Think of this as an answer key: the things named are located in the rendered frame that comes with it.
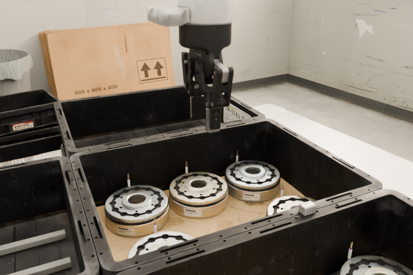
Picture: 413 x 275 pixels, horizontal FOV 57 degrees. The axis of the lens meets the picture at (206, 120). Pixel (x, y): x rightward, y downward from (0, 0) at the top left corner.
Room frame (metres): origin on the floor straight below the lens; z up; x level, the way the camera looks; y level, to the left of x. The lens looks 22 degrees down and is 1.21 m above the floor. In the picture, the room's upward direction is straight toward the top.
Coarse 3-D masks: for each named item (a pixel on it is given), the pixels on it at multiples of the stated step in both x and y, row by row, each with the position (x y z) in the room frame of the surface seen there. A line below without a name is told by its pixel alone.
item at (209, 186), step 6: (186, 180) 0.58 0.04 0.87; (192, 180) 0.58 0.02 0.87; (198, 180) 0.59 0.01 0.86; (204, 180) 0.58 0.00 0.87; (210, 180) 0.58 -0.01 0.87; (186, 186) 0.56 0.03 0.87; (210, 186) 0.56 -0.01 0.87; (192, 192) 0.55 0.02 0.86; (198, 192) 0.55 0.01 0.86; (204, 192) 0.55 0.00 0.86
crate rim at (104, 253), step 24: (264, 120) 0.71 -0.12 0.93; (120, 144) 0.60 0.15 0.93; (144, 144) 0.60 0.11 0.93; (312, 144) 0.60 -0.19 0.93; (72, 168) 0.52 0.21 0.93; (360, 192) 0.45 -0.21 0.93; (96, 216) 0.39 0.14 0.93; (288, 216) 0.39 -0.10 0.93; (96, 240) 0.35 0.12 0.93; (192, 240) 0.35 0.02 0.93; (216, 240) 0.35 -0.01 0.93; (120, 264) 0.31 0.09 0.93
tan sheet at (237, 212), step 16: (224, 176) 0.66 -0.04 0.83; (288, 192) 0.60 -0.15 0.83; (96, 208) 0.55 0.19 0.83; (240, 208) 0.55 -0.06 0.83; (256, 208) 0.55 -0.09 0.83; (176, 224) 0.51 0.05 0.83; (192, 224) 0.51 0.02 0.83; (208, 224) 0.51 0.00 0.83; (224, 224) 0.51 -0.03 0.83; (112, 240) 0.47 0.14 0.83; (128, 240) 0.47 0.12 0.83
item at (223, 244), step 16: (384, 192) 0.45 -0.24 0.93; (320, 208) 0.41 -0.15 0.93; (336, 208) 0.41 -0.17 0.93; (352, 208) 0.41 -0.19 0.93; (272, 224) 0.38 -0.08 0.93; (288, 224) 0.38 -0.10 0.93; (304, 224) 0.38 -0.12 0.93; (224, 240) 0.35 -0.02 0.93; (240, 240) 0.35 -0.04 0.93; (256, 240) 0.35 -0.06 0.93; (176, 256) 0.32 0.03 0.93; (192, 256) 0.32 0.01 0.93; (208, 256) 0.32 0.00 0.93; (128, 272) 0.30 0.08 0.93; (144, 272) 0.30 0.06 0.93; (160, 272) 0.30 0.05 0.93
